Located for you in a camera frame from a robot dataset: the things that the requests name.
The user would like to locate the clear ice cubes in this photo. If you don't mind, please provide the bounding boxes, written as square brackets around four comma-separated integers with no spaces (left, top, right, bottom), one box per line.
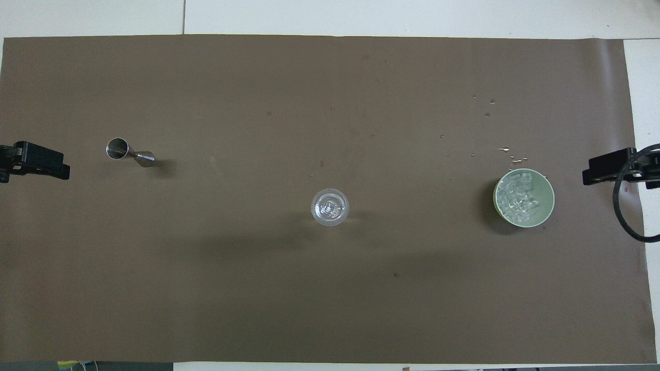
[499,173,540,224]

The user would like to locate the clear drinking glass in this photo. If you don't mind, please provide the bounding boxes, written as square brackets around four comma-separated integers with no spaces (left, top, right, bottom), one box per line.
[310,189,350,227]

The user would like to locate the pale green bowl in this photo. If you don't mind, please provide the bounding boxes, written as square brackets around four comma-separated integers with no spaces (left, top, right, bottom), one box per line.
[493,168,556,228]

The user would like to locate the steel double jigger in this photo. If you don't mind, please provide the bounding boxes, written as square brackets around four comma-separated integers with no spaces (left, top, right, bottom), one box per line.
[106,138,156,168]

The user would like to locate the black cable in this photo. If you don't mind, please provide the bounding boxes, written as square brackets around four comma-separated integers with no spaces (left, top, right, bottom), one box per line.
[612,144,660,243]

